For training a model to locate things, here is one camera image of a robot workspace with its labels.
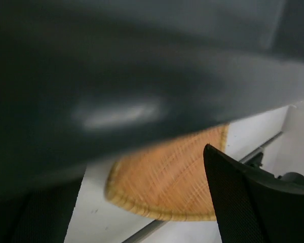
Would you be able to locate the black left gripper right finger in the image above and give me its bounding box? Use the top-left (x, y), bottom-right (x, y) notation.
top-left (203, 144), bottom-right (304, 242)

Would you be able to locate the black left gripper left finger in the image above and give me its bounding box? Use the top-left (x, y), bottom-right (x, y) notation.
top-left (0, 187), bottom-right (79, 243)

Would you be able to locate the woven bamboo fan plate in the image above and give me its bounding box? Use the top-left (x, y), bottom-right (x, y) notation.
top-left (104, 124), bottom-right (229, 221)

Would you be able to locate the grey plastic bin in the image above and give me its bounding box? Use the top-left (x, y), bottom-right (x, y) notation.
top-left (0, 1), bottom-right (304, 200)

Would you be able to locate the aluminium table rail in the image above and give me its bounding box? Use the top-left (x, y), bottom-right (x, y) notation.
top-left (121, 131), bottom-right (284, 243)

